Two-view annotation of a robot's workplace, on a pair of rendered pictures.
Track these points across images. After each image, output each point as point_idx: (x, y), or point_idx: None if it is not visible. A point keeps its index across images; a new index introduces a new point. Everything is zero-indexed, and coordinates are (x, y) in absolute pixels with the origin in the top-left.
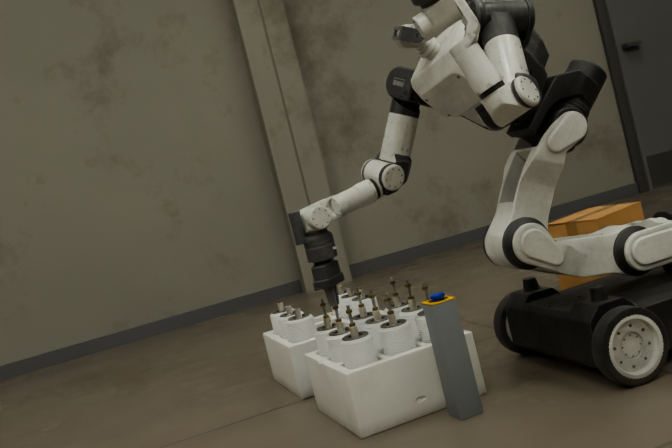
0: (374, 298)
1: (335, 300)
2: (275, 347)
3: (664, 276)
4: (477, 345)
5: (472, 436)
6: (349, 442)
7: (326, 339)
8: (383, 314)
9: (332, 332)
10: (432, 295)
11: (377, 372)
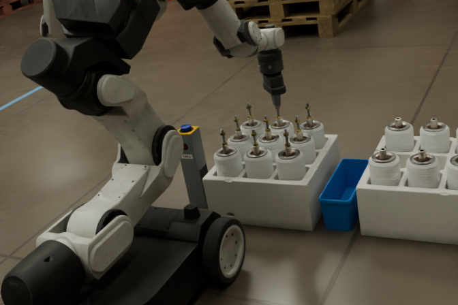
0: (370, 163)
1: (272, 101)
2: None
3: (82, 287)
4: (319, 278)
5: (175, 191)
6: None
7: None
8: (372, 184)
9: (285, 121)
10: (187, 124)
11: None
